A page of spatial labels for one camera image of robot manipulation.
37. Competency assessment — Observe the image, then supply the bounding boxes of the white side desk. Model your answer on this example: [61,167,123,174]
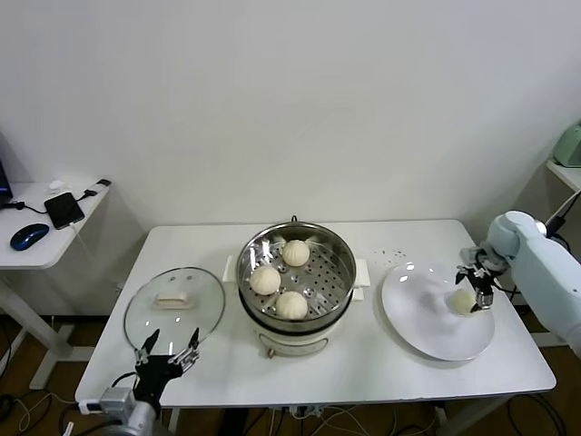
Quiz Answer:
[0,180,114,391]

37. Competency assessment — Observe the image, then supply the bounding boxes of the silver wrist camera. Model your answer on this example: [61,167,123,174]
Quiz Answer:
[458,246,485,265]
[77,386,137,414]

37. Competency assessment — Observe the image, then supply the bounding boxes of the pale green appliance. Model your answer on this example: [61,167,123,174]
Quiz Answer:
[554,120,581,169]

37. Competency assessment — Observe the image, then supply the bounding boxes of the perforated steel steamer basket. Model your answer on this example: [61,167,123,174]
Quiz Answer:
[223,221,371,323]

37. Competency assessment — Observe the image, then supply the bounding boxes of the blue computer mouse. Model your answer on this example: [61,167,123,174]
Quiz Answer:
[9,223,51,251]

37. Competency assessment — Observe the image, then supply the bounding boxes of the dark laptop screen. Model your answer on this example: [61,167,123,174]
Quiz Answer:
[0,126,17,210]

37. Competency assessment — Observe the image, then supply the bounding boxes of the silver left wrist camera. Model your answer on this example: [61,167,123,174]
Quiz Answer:
[77,386,137,414]

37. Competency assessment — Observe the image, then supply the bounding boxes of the cream electric pot base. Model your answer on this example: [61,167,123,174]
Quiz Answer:
[238,290,367,360]

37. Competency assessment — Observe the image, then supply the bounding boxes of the white steamed baozi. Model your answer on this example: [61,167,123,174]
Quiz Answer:
[448,290,478,317]
[250,265,281,295]
[275,291,310,321]
[281,239,312,267]

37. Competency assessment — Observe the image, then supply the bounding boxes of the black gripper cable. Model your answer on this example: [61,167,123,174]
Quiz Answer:
[111,371,140,392]
[494,276,523,297]

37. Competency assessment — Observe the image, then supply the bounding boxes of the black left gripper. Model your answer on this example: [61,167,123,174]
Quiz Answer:
[133,327,202,406]

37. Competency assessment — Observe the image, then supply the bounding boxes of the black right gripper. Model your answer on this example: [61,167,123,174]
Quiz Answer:
[454,260,498,315]

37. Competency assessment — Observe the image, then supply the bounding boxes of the black cable with adapter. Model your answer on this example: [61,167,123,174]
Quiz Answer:
[0,178,113,214]

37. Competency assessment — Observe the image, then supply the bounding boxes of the white charging cable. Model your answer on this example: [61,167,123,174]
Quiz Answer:
[67,221,99,273]

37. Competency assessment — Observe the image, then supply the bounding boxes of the black smartphone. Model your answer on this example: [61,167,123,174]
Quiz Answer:
[44,191,86,231]

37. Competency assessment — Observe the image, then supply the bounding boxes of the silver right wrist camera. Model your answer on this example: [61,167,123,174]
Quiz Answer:
[458,246,485,265]

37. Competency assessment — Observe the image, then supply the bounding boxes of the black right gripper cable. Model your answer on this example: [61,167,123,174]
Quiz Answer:
[494,276,523,297]

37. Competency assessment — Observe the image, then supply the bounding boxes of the white shelf board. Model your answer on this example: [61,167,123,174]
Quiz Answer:
[547,158,581,192]

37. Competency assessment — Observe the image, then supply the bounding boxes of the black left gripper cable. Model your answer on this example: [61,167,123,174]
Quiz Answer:
[111,371,140,392]

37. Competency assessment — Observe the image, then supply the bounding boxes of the glass lid with cream handle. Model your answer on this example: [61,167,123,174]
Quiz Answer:
[123,265,227,353]

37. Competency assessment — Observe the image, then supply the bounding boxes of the white round plate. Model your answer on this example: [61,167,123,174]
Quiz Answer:
[380,262,496,362]

